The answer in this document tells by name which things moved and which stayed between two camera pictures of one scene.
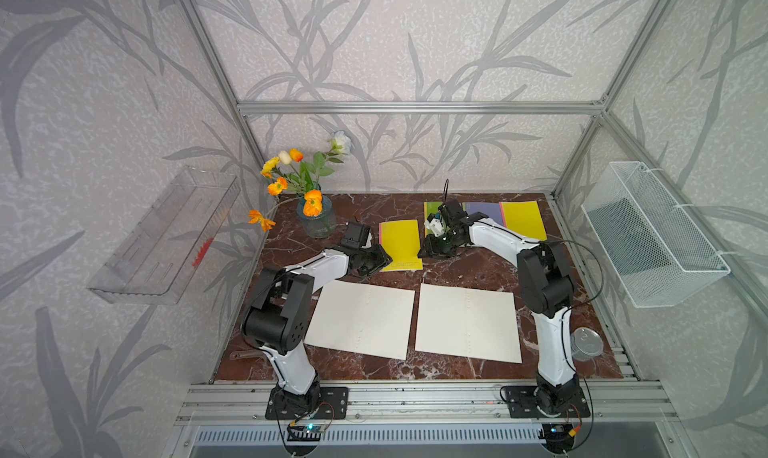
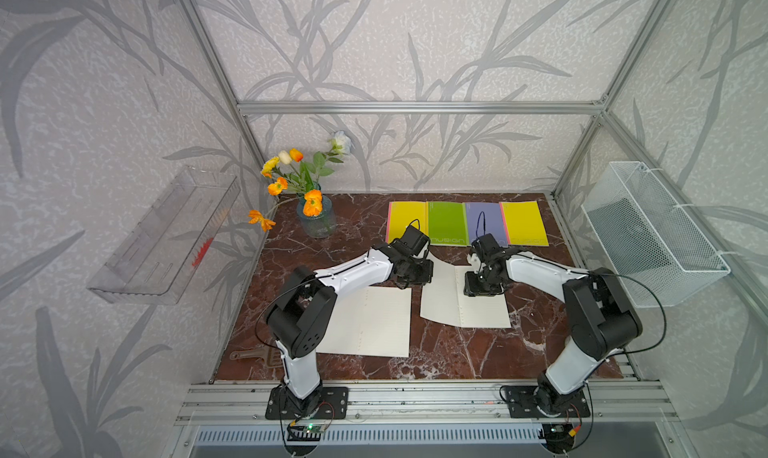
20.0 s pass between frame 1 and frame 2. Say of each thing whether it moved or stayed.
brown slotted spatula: stayed
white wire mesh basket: stayed
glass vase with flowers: stayed
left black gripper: moved
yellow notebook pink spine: stayed
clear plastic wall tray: stayed
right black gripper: moved
